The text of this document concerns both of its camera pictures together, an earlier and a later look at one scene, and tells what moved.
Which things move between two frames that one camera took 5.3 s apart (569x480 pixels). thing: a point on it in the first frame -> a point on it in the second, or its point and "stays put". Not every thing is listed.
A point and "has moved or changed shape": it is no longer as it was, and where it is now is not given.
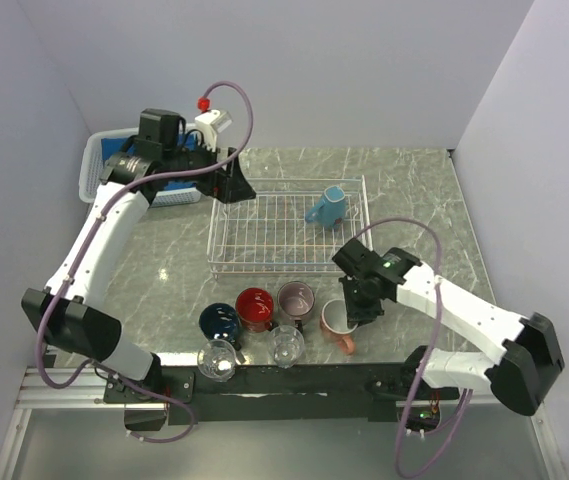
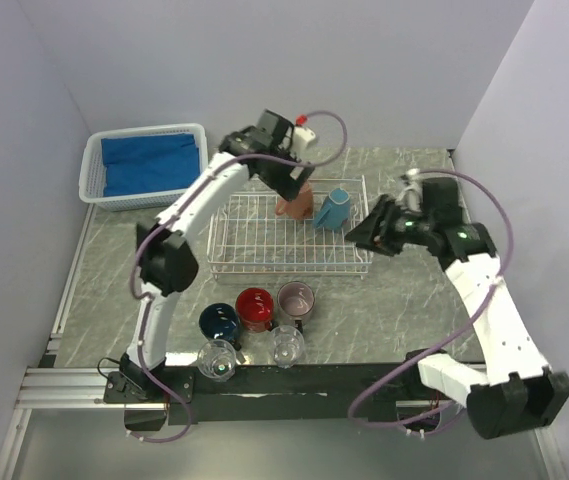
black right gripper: [358, 314] -> [367, 235]
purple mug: [295, 301] stays put
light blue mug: [330, 208] has moved or changed shape
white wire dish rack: [293, 225] stays put
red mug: [254, 308] stays put
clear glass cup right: [286, 344] stays put
